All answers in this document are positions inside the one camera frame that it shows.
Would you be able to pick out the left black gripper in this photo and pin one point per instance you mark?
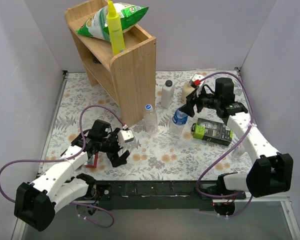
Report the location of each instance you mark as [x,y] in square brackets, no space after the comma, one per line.
[115,146]

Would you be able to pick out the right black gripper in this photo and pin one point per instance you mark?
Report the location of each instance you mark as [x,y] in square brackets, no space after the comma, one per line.
[196,101]

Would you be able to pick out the blue label water bottle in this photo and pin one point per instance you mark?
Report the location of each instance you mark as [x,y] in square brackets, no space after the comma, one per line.
[178,122]

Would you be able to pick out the clear plastic bottle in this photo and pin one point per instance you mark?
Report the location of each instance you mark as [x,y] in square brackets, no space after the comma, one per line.
[151,121]

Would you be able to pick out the blue Pocari Sweat cap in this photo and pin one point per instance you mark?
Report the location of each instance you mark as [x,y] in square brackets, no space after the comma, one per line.
[149,107]

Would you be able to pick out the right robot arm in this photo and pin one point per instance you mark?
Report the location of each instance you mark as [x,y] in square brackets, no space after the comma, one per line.
[271,171]

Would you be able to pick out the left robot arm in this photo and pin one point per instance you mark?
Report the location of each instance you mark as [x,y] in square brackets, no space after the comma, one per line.
[55,180]

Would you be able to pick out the beige soap pump bottle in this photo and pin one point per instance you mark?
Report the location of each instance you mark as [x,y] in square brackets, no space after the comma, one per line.
[186,90]

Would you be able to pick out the white bottle black cap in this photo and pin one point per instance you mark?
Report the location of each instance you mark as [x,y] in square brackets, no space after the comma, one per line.
[167,93]

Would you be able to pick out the yellow squeeze bottle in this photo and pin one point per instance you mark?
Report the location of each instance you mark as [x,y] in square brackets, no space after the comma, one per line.
[115,29]

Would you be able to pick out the red white snack packet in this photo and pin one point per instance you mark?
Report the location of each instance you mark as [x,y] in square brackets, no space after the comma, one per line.
[92,162]

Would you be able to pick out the green black product box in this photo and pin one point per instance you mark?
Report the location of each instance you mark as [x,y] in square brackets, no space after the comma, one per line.
[212,131]

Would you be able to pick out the wooden shelf unit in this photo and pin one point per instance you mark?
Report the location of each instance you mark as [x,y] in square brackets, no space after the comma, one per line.
[128,77]

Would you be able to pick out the green chip bag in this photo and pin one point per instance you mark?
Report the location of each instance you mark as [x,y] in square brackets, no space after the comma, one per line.
[96,26]

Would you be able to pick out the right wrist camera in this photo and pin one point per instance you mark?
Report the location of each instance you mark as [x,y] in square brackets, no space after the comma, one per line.
[196,80]

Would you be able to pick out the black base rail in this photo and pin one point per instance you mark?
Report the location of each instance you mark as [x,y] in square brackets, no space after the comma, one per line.
[114,195]

